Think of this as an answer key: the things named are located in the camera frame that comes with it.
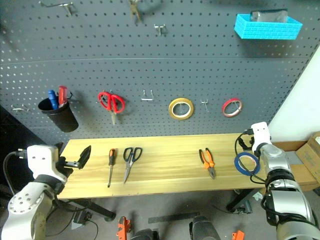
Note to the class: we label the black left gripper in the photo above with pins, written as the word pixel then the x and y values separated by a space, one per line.
pixel 65 168

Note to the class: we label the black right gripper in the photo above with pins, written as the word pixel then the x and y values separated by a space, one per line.
pixel 246 143

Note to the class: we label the blue tape roll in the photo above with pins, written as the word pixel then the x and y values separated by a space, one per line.
pixel 238 167

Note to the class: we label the orange black screwdriver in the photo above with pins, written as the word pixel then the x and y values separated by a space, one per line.
pixel 111 157

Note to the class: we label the orange black pliers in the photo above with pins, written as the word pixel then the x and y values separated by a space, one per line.
pixel 209 165

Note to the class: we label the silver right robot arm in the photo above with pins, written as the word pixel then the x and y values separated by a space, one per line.
pixel 287 200

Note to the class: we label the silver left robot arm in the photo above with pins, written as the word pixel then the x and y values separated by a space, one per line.
pixel 22 205

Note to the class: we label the grey pegboard wall panel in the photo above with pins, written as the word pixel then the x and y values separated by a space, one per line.
pixel 150 62

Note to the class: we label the red tape roll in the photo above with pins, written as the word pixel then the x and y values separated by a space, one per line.
pixel 226 111

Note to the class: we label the long flat cardboard box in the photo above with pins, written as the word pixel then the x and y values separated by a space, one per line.
pixel 287 145

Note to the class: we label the black table leg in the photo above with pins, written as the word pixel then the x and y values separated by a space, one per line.
pixel 241 200
pixel 100 211

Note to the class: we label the small dark floor box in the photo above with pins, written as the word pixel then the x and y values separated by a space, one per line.
pixel 246 207

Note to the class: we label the printed cardboard box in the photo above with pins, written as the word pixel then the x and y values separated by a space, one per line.
pixel 310 155

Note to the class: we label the black power strip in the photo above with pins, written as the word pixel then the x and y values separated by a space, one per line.
pixel 82 218

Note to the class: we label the yellow tape roll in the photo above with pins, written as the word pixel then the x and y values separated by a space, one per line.
pixel 172 111

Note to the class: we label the long orange clamp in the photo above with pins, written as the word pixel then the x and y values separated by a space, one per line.
pixel 122 227

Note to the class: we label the small orange clamp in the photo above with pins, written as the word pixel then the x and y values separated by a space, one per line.
pixel 238 235

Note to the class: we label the dark grey rounded shape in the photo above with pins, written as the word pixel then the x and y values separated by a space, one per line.
pixel 146 235
pixel 203 228

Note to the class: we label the dark grey floor tape strip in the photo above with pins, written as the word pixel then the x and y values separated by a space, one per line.
pixel 172 218

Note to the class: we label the blue plastic basket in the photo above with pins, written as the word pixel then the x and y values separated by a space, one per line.
pixel 267 31

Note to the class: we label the silver black pouch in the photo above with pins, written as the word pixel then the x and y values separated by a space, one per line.
pixel 270 16

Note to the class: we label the long metal pegboard hook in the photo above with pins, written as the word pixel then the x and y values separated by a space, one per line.
pixel 65 5

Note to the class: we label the brass coloured pliers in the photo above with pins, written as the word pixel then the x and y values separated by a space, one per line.
pixel 135 10

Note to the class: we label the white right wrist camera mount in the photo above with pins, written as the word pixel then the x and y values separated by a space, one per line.
pixel 261 135

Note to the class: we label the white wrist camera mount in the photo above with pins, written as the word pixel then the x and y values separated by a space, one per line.
pixel 41 160
pixel 261 135

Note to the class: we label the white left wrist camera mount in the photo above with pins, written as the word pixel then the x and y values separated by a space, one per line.
pixel 41 160

